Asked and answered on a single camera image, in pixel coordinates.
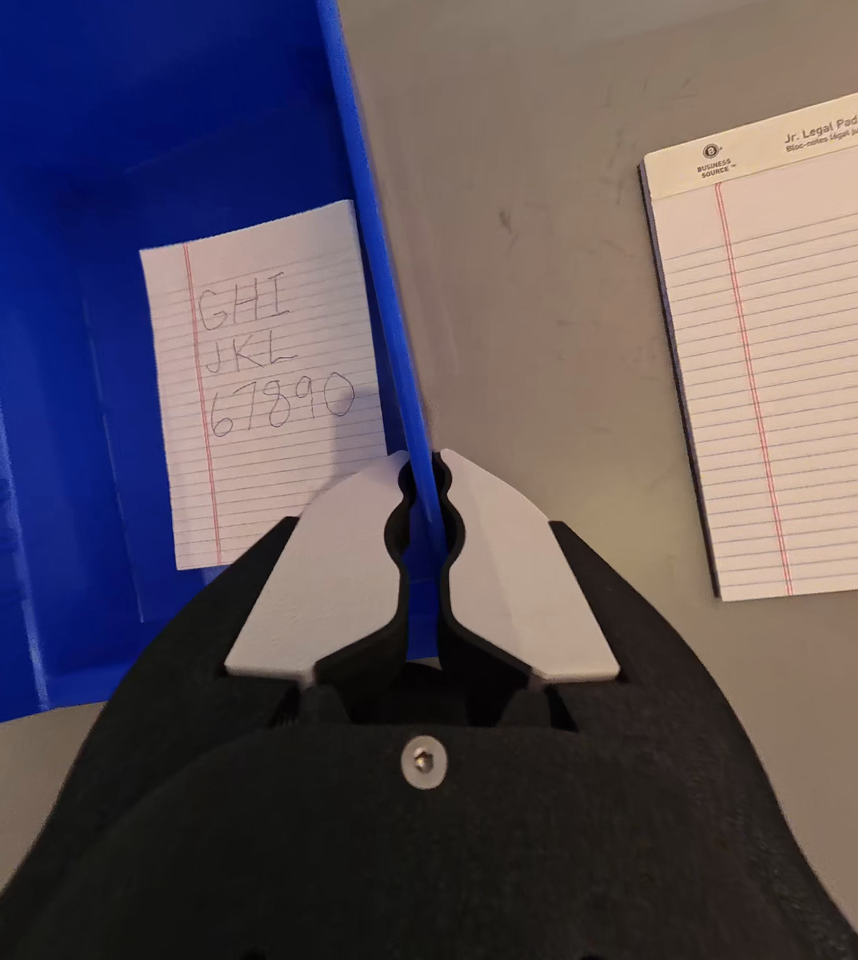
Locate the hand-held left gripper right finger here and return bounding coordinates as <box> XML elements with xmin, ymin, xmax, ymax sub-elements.
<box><xmin>431</xmin><ymin>448</ymin><xmax>622</xmax><ymax>726</ymax></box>

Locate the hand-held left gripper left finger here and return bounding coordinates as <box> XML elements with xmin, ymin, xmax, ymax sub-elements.
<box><xmin>223</xmin><ymin>448</ymin><xmax>413</xmax><ymax>726</ymax></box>

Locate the white lined legal notepad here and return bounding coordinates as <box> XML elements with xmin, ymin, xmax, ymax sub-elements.
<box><xmin>637</xmin><ymin>78</ymin><xmax>858</xmax><ymax>603</ymax></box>

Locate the handwritten lined paper sheet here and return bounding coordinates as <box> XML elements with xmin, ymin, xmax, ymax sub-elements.
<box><xmin>140</xmin><ymin>200</ymin><xmax>388</xmax><ymax>571</ymax></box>

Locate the blue plastic bin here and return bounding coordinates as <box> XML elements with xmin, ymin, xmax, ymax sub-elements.
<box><xmin>0</xmin><ymin>0</ymin><xmax>448</xmax><ymax>736</ymax></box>

